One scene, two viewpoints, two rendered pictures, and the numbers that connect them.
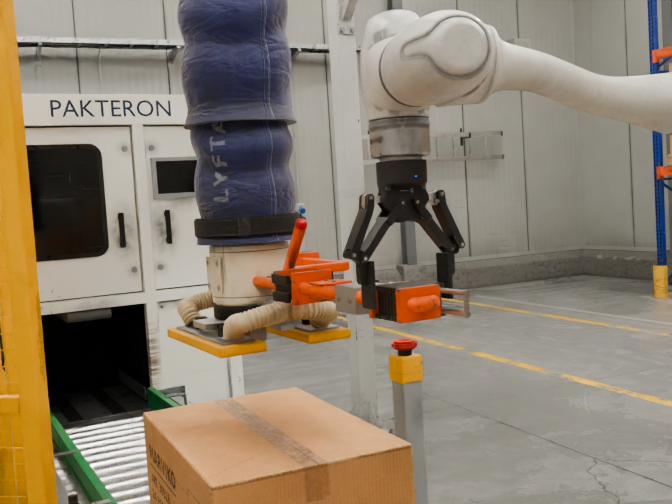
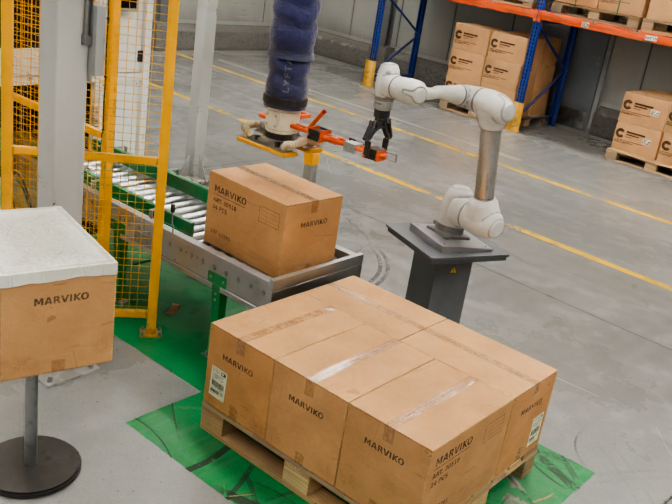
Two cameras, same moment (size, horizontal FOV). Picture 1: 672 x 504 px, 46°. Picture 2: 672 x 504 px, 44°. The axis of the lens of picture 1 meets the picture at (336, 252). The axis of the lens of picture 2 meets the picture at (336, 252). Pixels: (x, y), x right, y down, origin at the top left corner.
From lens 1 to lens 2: 2.89 m
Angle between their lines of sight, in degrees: 30
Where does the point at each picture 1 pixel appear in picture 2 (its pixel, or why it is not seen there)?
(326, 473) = (318, 203)
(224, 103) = (295, 53)
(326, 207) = not seen: outside the picture
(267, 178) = (303, 85)
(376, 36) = (387, 72)
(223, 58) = (299, 35)
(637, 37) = not seen: outside the picture
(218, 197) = (284, 90)
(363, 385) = (197, 144)
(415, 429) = not seen: hidden behind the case
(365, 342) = (202, 115)
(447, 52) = (417, 97)
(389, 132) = (384, 102)
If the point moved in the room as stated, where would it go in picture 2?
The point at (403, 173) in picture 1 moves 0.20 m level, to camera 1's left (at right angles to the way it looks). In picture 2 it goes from (385, 115) to (344, 113)
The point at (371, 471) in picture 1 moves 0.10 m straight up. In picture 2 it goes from (330, 204) to (333, 185)
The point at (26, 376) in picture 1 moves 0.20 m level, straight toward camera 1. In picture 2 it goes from (164, 149) to (186, 160)
